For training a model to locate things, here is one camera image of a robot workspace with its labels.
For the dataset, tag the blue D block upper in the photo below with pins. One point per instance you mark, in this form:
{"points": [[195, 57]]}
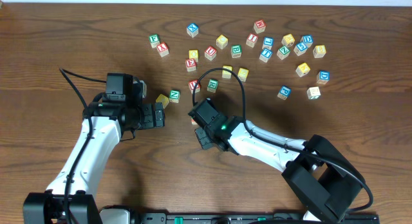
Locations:
{"points": [[307, 40]]}

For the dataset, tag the green N block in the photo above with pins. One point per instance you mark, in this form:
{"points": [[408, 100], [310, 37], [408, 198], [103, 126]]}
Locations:
{"points": [[174, 96]]}

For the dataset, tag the red E block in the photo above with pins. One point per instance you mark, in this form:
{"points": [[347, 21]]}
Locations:
{"points": [[190, 64]]}

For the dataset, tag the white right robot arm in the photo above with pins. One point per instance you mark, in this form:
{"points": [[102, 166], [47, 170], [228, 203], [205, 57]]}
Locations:
{"points": [[318, 174]]}

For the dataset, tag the yellow 8 block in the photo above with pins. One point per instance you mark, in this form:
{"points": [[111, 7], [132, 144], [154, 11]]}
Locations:
{"points": [[319, 51]]}

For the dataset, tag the yellow block right middle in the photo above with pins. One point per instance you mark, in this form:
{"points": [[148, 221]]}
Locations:
{"points": [[243, 74]]}

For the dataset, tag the yellow 2 block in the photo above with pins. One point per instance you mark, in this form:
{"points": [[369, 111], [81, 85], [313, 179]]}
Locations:
{"points": [[164, 100]]}

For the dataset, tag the blue L block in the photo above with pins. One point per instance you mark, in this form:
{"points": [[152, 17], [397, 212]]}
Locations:
{"points": [[268, 43]]}

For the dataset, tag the blue P block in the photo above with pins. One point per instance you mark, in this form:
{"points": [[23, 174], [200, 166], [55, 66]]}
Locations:
{"points": [[284, 92]]}

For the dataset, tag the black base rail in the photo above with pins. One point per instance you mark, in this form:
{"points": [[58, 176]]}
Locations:
{"points": [[225, 218]]}

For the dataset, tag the blue X block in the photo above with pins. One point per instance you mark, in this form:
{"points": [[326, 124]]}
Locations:
{"points": [[192, 30]]}

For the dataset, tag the red U block lower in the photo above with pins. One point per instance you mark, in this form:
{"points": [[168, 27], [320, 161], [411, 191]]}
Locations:
{"points": [[194, 86]]}

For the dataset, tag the yellow C block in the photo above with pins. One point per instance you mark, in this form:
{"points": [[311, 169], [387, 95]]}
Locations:
{"points": [[222, 42]]}

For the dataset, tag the blue 5 block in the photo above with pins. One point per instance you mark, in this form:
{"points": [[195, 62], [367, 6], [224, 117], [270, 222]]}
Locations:
{"points": [[300, 48]]}

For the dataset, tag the yellow A block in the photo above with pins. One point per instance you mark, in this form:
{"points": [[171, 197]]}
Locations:
{"points": [[302, 69]]}

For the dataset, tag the plain 7 block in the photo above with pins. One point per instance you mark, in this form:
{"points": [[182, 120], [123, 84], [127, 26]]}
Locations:
{"points": [[313, 93]]}

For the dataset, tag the green F block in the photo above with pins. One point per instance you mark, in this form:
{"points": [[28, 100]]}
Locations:
{"points": [[154, 40]]}

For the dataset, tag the yellow block top right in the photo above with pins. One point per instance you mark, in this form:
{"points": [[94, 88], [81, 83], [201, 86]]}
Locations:
{"points": [[288, 40]]}

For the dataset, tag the green B block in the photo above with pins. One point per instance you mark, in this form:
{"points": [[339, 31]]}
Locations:
{"points": [[236, 51]]}

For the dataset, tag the blue D block lower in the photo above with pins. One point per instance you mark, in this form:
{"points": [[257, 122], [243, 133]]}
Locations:
{"points": [[323, 77]]}

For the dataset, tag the red u block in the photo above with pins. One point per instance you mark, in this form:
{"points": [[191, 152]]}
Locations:
{"points": [[210, 53], [194, 86]]}

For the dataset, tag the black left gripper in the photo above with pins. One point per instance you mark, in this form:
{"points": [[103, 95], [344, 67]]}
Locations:
{"points": [[148, 116]]}

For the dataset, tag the blue T block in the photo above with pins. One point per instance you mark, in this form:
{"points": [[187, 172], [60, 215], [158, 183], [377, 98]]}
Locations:
{"points": [[265, 55]]}

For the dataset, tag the yellow block left middle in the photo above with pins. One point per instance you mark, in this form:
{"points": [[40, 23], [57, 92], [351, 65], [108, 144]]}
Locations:
{"points": [[226, 74]]}

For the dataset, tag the yellow O block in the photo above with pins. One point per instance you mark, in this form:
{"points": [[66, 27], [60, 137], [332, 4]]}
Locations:
{"points": [[193, 54]]}

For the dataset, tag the blue d block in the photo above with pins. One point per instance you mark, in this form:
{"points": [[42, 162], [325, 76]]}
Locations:
{"points": [[307, 40], [323, 77]]}

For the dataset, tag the red U block upper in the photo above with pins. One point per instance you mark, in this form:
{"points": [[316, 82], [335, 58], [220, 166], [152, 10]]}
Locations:
{"points": [[210, 53]]}

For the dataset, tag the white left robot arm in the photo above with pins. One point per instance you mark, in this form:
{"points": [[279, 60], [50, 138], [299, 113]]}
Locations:
{"points": [[70, 198]]}

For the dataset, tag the green R block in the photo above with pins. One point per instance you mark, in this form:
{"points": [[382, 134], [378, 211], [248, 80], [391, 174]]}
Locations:
{"points": [[212, 86]]}

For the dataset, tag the green Z block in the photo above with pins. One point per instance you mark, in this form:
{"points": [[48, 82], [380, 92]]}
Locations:
{"points": [[283, 52]]}

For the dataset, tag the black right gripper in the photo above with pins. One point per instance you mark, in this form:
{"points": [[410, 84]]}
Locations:
{"points": [[203, 137]]}

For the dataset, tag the red H block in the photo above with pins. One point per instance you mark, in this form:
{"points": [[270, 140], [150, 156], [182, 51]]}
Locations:
{"points": [[260, 26]]}

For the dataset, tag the red X block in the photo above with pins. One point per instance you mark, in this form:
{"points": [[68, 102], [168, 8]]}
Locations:
{"points": [[162, 49]]}

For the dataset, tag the red I block upper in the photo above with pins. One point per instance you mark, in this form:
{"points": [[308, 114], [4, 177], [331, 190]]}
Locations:
{"points": [[251, 40]]}

